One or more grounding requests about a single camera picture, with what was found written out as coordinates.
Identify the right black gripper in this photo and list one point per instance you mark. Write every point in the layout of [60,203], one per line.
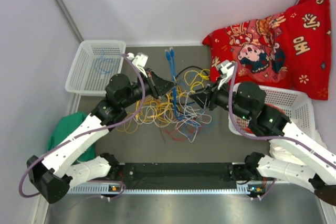
[211,96]

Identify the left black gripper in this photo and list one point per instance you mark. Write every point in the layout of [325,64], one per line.
[158,86]

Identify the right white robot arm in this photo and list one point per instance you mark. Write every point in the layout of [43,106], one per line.
[316,173]

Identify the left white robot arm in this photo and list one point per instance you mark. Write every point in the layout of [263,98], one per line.
[55,173]

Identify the left white plastic basket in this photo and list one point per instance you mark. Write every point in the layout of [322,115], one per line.
[95,62]

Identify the white plastic basket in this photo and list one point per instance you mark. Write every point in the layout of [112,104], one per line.
[294,104]
[95,62]

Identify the right white plastic basket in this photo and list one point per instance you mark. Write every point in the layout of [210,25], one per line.
[294,104]

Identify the red printed pillow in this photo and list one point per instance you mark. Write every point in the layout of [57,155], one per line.
[290,50]

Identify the green cloth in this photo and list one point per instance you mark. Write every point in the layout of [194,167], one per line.
[64,128]

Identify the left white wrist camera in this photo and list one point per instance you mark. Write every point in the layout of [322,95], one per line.
[139,61]

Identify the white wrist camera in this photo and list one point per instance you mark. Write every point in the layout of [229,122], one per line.
[226,72]
[139,61]

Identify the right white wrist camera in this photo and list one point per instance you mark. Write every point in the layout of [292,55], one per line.
[226,72]

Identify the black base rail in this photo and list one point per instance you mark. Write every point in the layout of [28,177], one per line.
[176,178]

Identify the grey corner post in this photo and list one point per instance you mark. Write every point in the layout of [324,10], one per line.
[69,20]

